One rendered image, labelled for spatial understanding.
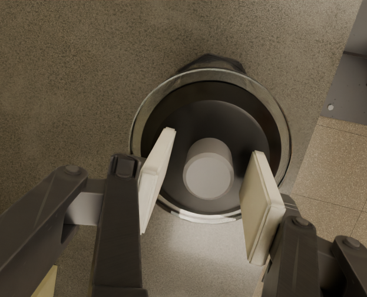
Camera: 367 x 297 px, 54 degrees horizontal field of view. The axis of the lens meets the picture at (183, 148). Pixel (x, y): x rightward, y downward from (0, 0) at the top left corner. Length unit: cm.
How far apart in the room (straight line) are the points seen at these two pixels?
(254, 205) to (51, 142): 39
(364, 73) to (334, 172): 40
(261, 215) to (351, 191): 147
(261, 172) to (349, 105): 131
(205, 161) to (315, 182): 138
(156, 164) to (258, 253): 6
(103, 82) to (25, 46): 11
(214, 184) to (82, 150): 33
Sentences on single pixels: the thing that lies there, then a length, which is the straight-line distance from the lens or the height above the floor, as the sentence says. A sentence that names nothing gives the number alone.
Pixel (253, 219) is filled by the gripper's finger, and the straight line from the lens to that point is 17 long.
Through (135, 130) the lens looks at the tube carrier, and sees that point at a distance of 24.
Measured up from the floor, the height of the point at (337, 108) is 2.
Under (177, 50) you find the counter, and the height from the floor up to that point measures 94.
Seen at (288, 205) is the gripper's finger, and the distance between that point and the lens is 17.
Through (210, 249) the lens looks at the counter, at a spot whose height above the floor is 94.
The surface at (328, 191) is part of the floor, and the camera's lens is 160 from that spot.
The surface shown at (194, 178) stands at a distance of 19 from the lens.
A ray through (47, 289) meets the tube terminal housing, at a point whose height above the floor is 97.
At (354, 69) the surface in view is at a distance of 147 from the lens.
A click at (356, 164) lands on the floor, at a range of 158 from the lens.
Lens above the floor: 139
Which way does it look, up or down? 71 degrees down
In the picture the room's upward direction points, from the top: 164 degrees counter-clockwise
